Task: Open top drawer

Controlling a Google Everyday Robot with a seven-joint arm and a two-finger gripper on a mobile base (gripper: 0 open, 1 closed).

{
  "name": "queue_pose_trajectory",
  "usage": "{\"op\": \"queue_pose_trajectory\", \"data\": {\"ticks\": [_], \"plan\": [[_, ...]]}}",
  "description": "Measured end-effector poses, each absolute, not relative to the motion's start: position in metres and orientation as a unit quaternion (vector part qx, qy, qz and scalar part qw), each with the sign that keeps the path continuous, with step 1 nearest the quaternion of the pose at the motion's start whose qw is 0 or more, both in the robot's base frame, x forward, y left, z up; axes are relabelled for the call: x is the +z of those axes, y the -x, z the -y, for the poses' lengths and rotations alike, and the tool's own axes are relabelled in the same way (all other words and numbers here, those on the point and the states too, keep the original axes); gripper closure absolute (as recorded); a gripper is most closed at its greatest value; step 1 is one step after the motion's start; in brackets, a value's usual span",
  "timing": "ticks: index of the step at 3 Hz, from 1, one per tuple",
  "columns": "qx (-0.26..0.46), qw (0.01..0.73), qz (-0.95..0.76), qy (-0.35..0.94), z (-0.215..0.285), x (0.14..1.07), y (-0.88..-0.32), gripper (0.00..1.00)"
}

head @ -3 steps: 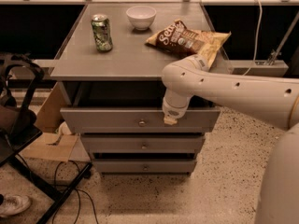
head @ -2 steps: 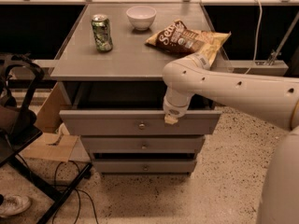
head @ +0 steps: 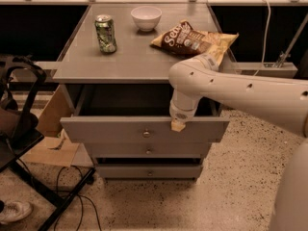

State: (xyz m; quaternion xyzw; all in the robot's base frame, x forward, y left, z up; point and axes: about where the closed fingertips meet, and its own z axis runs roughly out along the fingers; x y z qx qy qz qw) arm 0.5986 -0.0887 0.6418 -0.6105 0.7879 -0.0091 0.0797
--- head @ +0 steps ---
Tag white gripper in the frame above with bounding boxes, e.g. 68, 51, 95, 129
169, 90, 201, 132

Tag grey top drawer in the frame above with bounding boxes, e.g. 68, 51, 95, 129
61, 84, 228, 143

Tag grey drawer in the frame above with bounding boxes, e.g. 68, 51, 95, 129
85, 142, 211, 158
95, 164, 203, 179
61, 84, 228, 143

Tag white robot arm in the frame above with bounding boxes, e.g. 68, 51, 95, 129
168, 54, 308, 231

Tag grey drawer cabinet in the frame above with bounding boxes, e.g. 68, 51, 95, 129
54, 3, 221, 167

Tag grey bottom drawer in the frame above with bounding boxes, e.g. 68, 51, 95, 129
95, 164, 203, 179

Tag grey middle drawer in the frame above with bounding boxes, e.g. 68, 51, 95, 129
85, 142, 211, 158

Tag brown chip bag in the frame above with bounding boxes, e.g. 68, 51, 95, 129
151, 20, 239, 64

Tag white bowl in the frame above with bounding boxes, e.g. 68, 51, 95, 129
131, 6, 162, 32

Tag cardboard sheet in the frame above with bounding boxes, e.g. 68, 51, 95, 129
23, 87, 79, 167

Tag green soda can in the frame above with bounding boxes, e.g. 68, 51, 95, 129
94, 14, 117, 54

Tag white sneaker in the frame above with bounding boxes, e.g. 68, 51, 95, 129
0, 201, 33, 224

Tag black floor cable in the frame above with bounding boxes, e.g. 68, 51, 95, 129
53, 165, 103, 231

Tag white hanging cable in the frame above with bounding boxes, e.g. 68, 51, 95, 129
251, 0, 272, 77

